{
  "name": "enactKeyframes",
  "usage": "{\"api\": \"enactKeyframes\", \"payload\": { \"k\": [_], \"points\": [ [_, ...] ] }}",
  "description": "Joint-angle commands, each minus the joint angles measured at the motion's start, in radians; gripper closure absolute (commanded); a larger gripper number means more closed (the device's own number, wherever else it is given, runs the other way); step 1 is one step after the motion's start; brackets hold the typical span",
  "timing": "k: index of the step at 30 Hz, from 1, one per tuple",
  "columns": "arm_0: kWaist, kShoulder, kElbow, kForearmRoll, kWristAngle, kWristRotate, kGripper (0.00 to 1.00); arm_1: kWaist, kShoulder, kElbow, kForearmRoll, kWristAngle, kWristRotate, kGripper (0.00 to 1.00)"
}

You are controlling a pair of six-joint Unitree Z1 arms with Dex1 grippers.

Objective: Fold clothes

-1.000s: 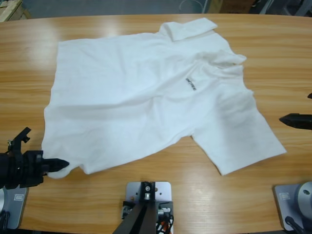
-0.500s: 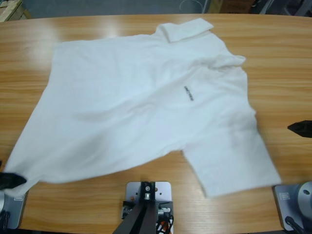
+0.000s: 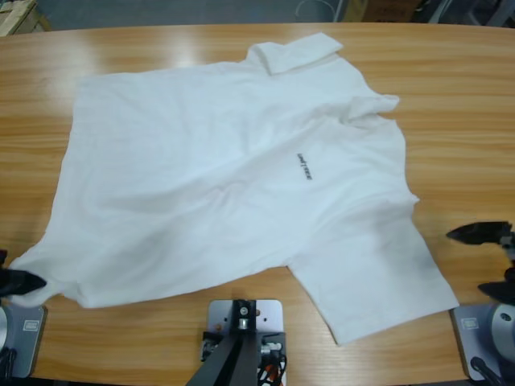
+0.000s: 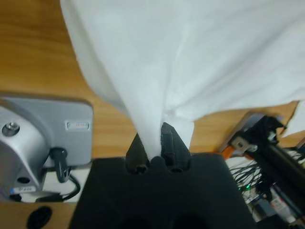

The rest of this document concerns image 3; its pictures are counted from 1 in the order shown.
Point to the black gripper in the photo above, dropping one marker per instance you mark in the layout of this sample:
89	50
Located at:
511	257
3	257

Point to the white polo shirt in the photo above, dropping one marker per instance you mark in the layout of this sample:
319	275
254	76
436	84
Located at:
201	181

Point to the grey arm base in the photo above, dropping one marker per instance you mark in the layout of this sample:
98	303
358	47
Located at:
28	350
503	321

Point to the silver black clamp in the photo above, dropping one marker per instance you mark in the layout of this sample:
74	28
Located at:
271	346
209	346

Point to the wooden pallet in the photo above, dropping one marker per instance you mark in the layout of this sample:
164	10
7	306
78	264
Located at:
16	20

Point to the brown cardboard box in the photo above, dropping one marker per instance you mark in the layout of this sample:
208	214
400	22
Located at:
382	8

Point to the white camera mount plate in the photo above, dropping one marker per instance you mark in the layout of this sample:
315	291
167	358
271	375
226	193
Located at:
269	317

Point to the dark camera post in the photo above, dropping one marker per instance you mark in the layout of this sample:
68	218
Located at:
237	362

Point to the grey metal frame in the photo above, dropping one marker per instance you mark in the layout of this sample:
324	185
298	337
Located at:
462	12

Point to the grey metal post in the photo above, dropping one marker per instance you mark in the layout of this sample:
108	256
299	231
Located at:
342	10

